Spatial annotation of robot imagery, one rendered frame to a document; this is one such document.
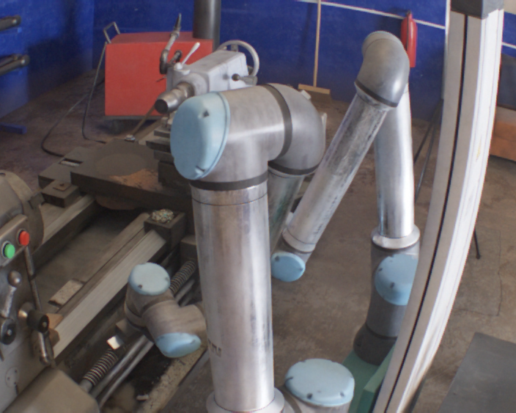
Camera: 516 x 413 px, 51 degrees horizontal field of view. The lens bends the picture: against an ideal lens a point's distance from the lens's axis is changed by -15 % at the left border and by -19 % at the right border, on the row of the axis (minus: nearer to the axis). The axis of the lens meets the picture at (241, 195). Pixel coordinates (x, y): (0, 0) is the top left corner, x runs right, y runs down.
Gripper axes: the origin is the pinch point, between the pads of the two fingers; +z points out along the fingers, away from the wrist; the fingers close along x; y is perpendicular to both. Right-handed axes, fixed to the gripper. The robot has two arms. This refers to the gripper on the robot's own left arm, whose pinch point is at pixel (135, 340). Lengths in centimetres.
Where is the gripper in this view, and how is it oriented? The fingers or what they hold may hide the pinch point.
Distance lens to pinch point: 165.1
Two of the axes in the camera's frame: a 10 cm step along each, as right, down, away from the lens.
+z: -2.6, 6.4, 7.2
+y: -6.9, -6.4, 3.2
